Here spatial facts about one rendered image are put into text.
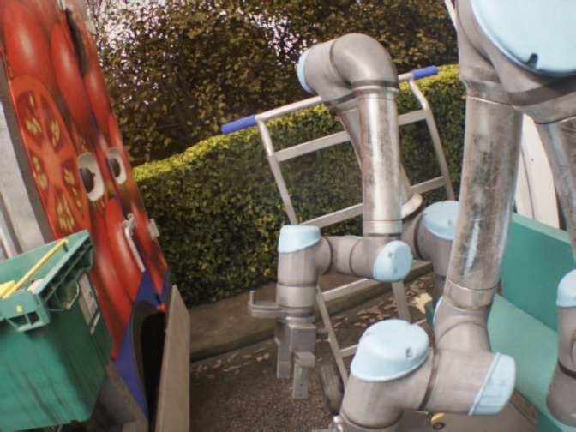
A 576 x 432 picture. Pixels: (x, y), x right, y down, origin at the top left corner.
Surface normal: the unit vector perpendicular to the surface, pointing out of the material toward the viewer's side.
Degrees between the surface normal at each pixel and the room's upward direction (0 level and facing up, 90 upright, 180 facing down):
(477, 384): 58
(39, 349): 93
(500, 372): 39
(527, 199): 90
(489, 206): 89
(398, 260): 90
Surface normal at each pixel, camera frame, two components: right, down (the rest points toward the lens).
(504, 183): 0.10, 0.34
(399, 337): 0.08, -0.93
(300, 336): 0.22, 0.03
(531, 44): -0.32, 0.20
